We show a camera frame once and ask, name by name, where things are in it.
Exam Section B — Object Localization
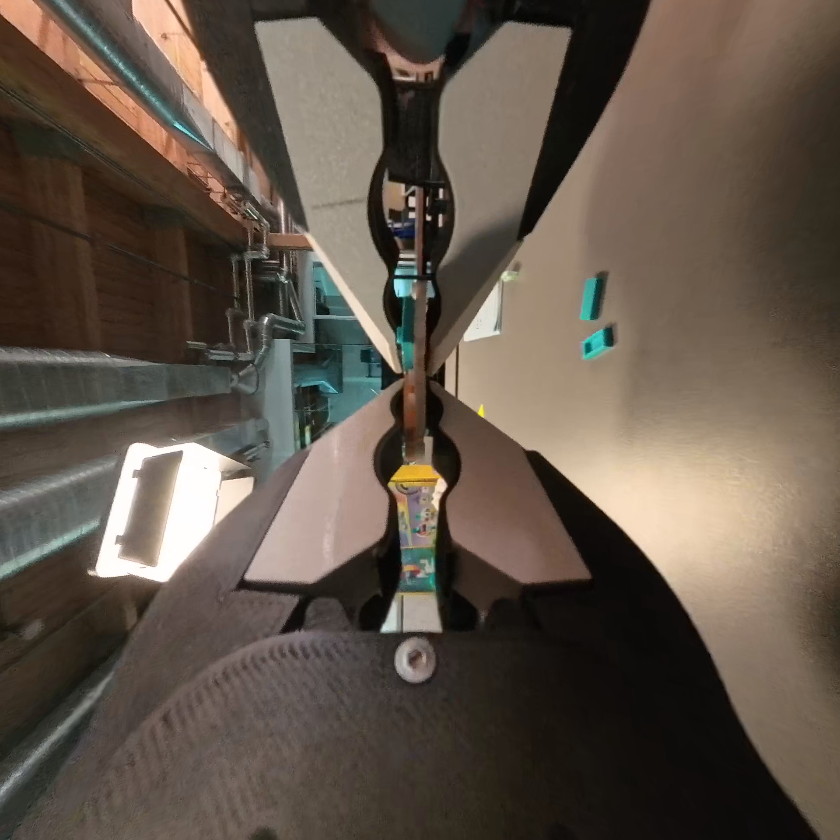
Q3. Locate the open instruction booklet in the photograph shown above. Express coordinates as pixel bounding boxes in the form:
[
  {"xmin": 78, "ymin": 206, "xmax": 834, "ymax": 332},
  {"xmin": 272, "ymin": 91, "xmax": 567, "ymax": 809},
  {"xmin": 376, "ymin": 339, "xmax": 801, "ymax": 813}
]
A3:
[{"xmin": 462, "ymin": 279, "xmax": 505, "ymax": 343}]

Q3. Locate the round white brick plate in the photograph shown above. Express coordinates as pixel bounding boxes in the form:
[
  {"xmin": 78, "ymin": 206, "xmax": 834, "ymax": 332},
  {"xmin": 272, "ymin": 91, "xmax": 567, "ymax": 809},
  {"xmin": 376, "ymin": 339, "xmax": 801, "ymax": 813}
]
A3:
[{"xmin": 395, "ymin": 294, "xmax": 435, "ymax": 463}]

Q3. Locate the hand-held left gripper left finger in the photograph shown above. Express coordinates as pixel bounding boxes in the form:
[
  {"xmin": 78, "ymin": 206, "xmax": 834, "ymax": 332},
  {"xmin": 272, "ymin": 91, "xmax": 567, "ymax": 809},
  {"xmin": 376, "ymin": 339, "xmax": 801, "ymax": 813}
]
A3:
[{"xmin": 243, "ymin": 378, "xmax": 414, "ymax": 630}]

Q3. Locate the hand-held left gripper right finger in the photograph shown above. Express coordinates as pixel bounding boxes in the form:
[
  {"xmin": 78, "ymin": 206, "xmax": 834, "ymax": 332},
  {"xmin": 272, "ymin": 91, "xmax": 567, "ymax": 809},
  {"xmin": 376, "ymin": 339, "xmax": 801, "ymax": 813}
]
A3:
[{"xmin": 430, "ymin": 387, "xmax": 594, "ymax": 630}]

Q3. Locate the silver ventilation duct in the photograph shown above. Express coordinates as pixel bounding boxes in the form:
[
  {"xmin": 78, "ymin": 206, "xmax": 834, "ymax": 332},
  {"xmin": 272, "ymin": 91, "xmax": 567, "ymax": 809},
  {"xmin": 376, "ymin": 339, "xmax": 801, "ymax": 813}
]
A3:
[
  {"xmin": 0, "ymin": 346, "xmax": 237, "ymax": 431},
  {"xmin": 0, "ymin": 453, "xmax": 119, "ymax": 581}
]

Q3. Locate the grey pipe cluster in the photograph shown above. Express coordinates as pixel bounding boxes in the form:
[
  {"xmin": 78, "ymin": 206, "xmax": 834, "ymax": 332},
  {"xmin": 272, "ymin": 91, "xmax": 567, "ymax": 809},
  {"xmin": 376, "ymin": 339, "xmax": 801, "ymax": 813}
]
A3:
[{"xmin": 187, "ymin": 210, "xmax": 306, "ymax": 395}]

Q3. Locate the yellow toy set box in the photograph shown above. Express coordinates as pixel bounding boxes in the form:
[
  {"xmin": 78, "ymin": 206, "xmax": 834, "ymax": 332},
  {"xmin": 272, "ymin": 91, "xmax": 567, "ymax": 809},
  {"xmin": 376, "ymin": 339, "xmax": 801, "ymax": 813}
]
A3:
[{"xmin": 387, "ymin": 462, "xmax": 450, "ymax": 595}]

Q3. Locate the long grey ceiling duct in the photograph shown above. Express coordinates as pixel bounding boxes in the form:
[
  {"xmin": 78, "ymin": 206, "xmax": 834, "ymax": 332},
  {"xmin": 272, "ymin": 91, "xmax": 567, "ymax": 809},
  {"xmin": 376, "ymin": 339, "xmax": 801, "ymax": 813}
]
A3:
[{"xmin": 39, "ymin": 0, "xmax": 263, "ymax": 198}]

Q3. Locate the white lamp light panel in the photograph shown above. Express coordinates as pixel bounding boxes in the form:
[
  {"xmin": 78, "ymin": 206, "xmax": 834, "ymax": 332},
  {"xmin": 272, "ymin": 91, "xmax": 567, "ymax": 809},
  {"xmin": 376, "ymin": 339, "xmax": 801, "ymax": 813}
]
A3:
[{"xmin": 88, "ymin": 441, "xmax": 256, "ymax": 584}]

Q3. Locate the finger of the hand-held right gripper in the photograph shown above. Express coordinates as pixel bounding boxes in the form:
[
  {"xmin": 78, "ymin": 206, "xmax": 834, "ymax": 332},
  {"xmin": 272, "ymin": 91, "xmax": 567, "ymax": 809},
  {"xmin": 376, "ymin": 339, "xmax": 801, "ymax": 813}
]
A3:
[
  {"xmin": 253, "ymin": 17, "xmax": 403, "ymax": 373},
  {"xmin": 425, "ymin": 18, "xmax": 573, "ymax": 376}
]

